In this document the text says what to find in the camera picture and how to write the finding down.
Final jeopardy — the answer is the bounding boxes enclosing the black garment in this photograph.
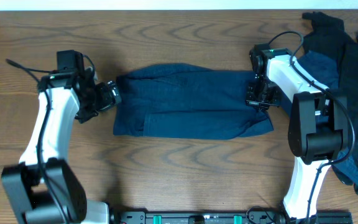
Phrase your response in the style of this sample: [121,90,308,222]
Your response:
[302,12,358,167]

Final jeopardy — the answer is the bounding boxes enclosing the navy blue shorts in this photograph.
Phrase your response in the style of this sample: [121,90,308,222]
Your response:
[113,63,273,140]

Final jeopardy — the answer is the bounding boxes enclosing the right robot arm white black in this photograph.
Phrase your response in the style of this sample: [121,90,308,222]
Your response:
[246,44,354,223]

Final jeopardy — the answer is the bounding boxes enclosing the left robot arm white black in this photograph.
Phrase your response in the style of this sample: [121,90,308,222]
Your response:
[1,74,121,223]

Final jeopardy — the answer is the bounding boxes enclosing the blue denim garment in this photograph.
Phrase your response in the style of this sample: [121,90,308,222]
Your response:
[297,50,358,195]

